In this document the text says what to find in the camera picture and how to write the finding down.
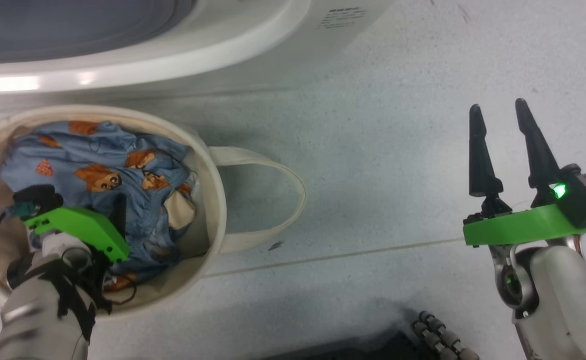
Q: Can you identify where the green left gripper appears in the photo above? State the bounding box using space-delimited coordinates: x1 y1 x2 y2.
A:
23 193 132 264

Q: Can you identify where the grey rubber door gasket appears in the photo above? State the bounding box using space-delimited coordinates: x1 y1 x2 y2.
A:
0 0 199 64

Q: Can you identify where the grey ribbed conduit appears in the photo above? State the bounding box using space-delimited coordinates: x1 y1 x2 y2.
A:
412 311 480 360

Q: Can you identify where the cream fabric laundry basket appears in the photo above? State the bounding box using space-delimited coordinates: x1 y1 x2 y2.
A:
0 104 308 321

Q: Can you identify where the blue bear print clothing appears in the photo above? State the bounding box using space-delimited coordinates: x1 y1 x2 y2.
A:
0 120 199 293

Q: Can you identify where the thin black looped wire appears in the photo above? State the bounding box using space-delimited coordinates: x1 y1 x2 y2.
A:
104 272 139 306

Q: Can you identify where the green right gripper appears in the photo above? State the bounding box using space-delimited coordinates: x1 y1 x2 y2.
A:
463 98 586 247

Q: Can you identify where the white washing machine body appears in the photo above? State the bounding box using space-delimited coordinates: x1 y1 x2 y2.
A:
0 0 394 96

